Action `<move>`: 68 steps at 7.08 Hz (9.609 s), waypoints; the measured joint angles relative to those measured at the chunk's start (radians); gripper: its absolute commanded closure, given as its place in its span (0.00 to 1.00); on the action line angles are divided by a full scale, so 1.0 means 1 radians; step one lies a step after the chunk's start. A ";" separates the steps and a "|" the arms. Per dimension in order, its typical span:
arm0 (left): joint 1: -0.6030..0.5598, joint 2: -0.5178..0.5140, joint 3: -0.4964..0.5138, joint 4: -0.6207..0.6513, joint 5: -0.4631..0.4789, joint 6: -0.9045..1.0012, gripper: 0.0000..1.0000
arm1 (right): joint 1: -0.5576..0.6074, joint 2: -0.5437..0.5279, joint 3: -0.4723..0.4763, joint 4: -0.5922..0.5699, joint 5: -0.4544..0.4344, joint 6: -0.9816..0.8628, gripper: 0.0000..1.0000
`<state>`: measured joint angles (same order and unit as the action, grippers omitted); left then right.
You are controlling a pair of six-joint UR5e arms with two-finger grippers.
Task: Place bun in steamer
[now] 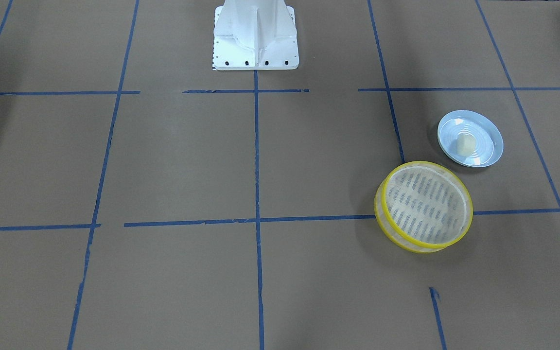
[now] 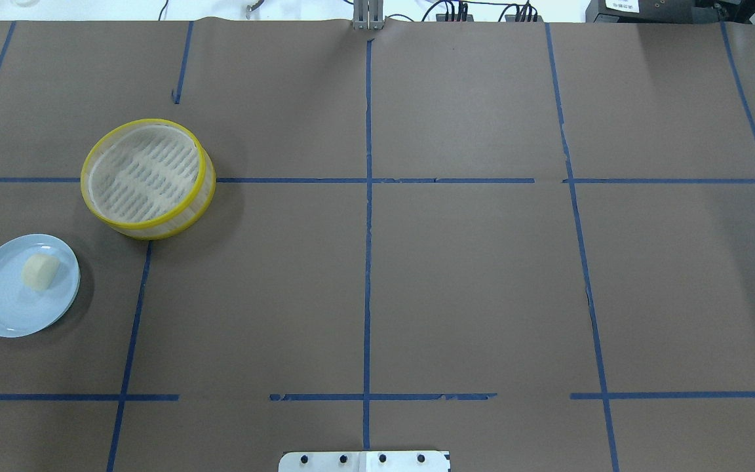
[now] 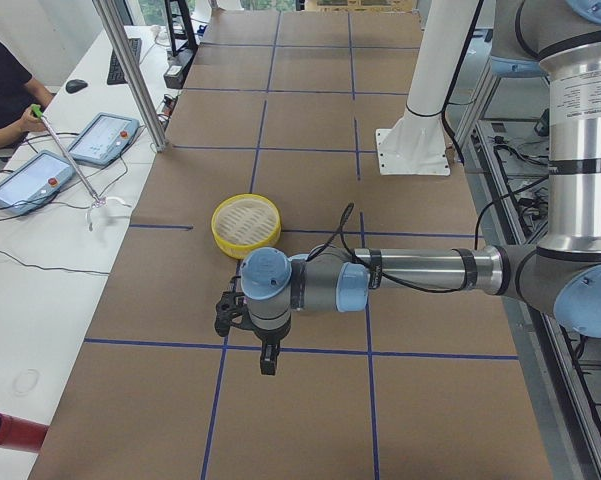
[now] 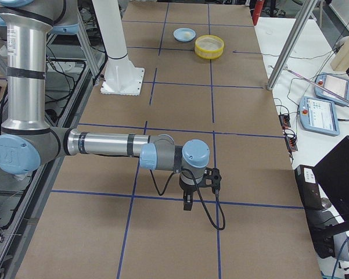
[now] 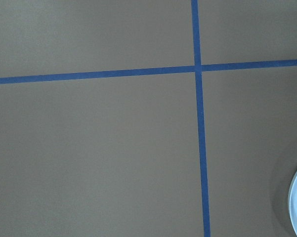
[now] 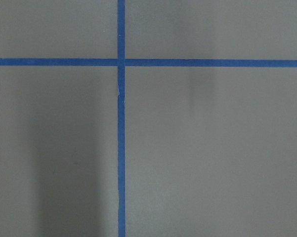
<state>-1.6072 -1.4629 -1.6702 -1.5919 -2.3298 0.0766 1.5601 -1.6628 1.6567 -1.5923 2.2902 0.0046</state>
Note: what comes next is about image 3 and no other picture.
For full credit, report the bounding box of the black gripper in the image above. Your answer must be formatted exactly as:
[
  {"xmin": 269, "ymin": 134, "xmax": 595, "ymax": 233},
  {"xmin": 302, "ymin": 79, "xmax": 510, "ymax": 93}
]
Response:
[{"xmin": 260, "ymin": 334, "xmax": 280, "ymax": 376}]

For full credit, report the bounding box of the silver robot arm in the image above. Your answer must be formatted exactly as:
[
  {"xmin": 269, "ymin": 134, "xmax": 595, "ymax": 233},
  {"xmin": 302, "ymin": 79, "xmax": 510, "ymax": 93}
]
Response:
[{"xmin": 215, "ymin": 1, "xmax": 601, "ymax": 375}]

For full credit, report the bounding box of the yellow bamboo steamer basket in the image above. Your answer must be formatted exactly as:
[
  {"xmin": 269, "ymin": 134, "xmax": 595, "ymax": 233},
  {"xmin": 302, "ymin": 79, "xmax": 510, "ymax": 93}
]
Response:
[{"xmin": 211, "ymin": 194, "xmax": 281, "ymax": 260}]

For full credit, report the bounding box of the person's hand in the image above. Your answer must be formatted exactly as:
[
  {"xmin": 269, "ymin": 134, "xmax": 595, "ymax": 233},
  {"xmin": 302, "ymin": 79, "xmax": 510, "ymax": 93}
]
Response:
[{"xmin": 20, "ymin": 108, "xmax": 46, "ymax": 132}]

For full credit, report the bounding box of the far blue teach pendant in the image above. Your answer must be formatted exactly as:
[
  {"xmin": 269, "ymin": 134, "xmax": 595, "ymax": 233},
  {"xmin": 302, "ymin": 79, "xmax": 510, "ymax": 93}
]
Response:
[{"xmin": 68, "ymin": 112, "xmax": 140, "ymax": 167}]

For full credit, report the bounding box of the blue teach pendant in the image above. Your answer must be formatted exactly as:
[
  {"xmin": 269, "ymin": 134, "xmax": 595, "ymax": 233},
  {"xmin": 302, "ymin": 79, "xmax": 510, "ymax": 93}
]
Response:
[
  {"xmin": 68, "ymin": 112, "xmax": 140, "ymax": 167},
  {"xmin": 0, "ymin": 150, "xmax": 75, "ymax": 214}
]

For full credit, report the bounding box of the red cylinder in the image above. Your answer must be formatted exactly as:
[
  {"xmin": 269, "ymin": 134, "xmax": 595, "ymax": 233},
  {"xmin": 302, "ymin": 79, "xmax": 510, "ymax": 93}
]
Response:
[{"xmin": 0, "ymin": 413, "xmax": 48, "ymax": 453}]

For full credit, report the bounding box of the near blue teach pendant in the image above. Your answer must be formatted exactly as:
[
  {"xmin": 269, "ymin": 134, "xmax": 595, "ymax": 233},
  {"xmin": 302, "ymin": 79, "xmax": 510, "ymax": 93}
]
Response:
[{"xmin": 0, "ymin": 150, "xmax": 75, "ymax": 214}]

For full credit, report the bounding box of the black keyboard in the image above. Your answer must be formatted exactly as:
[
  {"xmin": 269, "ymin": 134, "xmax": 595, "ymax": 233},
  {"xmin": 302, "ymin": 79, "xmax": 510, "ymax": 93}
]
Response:
[{"xmin": 106, "ymin": 37, "xmax": 143, "ymax": 86}]

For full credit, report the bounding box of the black computer mouse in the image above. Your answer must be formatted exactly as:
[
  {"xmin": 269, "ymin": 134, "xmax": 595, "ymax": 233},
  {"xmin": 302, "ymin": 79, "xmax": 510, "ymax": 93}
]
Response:
[{"xmin": 65, "ymin": 79, "xmax": 88, "ymax": 94}]

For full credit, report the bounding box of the metal reacher grabber stick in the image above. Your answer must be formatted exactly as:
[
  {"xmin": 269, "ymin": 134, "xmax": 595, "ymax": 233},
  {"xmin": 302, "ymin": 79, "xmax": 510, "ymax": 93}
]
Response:
[{"xmin": 30, "ymin": 104, "xmax": 132, "ymax": 231}]

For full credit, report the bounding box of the person in black shirt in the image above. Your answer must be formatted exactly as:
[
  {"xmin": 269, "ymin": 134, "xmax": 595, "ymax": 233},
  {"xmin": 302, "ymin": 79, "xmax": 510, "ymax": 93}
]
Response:
[{"xmin": 0, "ymin": 42, "xmax": 53, "ymax": 150}]

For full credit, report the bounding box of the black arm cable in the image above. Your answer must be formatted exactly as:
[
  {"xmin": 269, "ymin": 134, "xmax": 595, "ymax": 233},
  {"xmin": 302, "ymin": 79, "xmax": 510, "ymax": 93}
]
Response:
[{"xmin": 307, "ymin": 202, "xmax": 551, "ymax": 294}]

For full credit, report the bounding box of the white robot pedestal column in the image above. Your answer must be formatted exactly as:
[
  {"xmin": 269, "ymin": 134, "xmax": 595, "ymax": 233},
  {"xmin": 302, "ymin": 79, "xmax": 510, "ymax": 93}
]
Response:
[{"xmin": 376, "ymin": 0, "xmax": 482, "ymax": 176}]

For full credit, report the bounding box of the aluminium frame post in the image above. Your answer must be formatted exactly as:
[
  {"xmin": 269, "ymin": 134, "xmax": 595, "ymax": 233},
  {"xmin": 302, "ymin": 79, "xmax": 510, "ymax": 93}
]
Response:
[{"xmin": 93, "ymin": 0, "xmax": 167, "ymax": 152}]

